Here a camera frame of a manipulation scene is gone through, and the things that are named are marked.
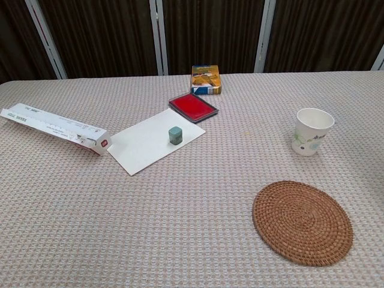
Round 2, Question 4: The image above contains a red ink pad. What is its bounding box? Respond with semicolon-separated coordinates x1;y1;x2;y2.
168;92;220;125

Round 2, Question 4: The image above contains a white floral paper cup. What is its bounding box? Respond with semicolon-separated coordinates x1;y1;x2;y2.
291;107;335;157

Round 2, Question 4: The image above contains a round brown woven coaster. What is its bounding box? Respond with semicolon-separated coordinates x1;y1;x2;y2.
252;180;354;268

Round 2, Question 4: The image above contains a small green stamp block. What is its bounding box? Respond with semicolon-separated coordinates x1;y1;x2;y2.
168;126;184;147

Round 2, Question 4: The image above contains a beige woven tablecloth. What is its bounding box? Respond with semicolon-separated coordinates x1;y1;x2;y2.
0;70;384;288

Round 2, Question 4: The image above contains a white paper sheet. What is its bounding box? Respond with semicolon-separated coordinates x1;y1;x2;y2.
106;108;206;176

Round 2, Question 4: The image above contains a white partition frame post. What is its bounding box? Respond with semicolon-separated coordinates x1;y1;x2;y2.
370;43;384;72
253;0;277;74
149;0;169;76
24;0;68;80

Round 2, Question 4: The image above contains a yellow blue card box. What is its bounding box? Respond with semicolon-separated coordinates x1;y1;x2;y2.
190;65;223;96

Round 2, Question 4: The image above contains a long white cardboard box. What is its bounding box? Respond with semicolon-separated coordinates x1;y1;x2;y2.
0;103;112;157

